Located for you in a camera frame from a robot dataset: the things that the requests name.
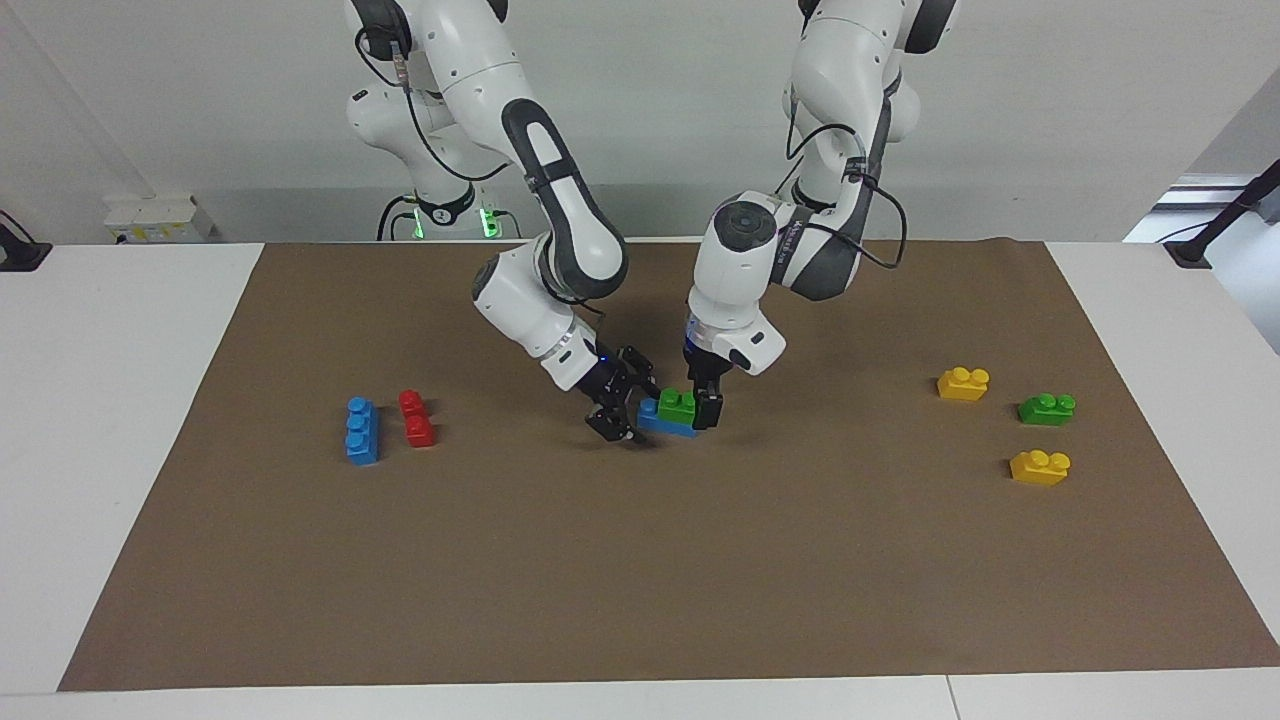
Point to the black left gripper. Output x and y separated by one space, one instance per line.
708 368

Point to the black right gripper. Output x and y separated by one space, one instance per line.
603 382

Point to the green two-stud toy block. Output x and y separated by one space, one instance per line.
678 406
1047 410

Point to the blue three-stud toy block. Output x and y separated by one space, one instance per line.
660 422
362 435

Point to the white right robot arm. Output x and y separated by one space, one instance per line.
560 200

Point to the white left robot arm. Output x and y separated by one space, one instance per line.
740 270

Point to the red one-stud toy block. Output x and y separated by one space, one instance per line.
420 432

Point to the yellow two-stud toy block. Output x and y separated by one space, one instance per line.
1040 468
963 385

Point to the brown paper table mat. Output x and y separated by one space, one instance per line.
640 560

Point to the white power strip box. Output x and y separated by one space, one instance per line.
160 220

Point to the black slanted stand pole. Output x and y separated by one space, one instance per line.
1225 210

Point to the black table clamp mount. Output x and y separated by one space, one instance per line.
20 252

